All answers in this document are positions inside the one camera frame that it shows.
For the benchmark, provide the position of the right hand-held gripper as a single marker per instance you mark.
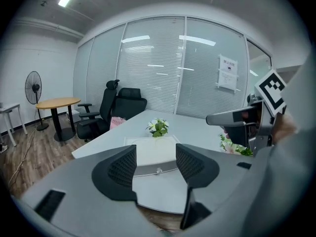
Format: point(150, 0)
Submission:
point(222, 118)

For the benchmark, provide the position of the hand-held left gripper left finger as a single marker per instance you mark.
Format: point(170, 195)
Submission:
point(108, 179)

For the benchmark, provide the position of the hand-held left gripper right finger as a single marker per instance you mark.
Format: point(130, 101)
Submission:
point(207, 171)

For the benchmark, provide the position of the grey storage box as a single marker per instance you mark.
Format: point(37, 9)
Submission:
point(148, 169)

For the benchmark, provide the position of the white plastic tray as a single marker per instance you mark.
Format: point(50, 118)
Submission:
point(153, 152)

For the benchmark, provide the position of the person's right forearm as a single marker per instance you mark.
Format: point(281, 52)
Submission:
point(284, 127)

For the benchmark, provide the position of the person's right hand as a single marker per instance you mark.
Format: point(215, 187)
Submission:
point(226, 133)

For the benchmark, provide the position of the cream vase with pink flowers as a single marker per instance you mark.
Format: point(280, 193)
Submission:
point(234, 148)

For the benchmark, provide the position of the white paper notice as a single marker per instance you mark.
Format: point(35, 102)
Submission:
point(227, 73)

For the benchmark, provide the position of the pink bag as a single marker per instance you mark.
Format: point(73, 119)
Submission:
point(117, 123)

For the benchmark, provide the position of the small white-flowered potted plant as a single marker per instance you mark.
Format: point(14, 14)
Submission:
point(158, 128)

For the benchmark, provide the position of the black high-back office chair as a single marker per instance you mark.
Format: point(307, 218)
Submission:
point(107, 107)

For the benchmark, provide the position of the white cardboard box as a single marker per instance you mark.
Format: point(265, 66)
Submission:
point(72, 115)

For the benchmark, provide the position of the black mesh office chair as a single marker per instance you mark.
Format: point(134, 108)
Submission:
point(128, 102)

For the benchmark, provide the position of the round wooden table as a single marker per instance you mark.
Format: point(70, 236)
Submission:
point(59, 102)

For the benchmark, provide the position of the black standing fan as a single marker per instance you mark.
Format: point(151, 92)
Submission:
point(33, 88)

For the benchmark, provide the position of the small white side table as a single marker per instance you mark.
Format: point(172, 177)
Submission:
point(10, 106)

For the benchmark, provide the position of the white ceiling pipe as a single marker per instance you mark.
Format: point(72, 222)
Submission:
point(49, 27)

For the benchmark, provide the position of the right hand-held gripper camera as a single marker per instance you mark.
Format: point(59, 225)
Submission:
point(251, 99)

